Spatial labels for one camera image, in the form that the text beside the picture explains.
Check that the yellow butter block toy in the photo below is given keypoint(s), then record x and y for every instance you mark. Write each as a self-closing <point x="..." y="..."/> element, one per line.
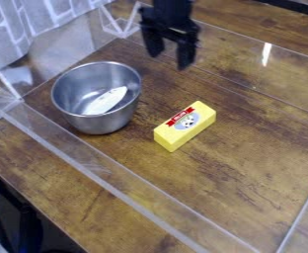
<point x="182" y="127"/>

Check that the clear acrylic enclosure wall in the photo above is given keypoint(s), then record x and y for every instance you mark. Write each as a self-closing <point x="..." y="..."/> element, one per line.
<point x="230" y="192"/>

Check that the white brick pattern curtain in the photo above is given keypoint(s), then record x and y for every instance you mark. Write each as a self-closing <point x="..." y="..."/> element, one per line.
<point x="27" y="18"/>

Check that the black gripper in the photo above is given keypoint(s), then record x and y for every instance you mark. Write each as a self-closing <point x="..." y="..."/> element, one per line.
<point x="167" y="21"/>

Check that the silver metal pot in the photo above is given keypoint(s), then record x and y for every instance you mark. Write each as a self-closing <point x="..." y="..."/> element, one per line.
<point x="86" y="82"/>

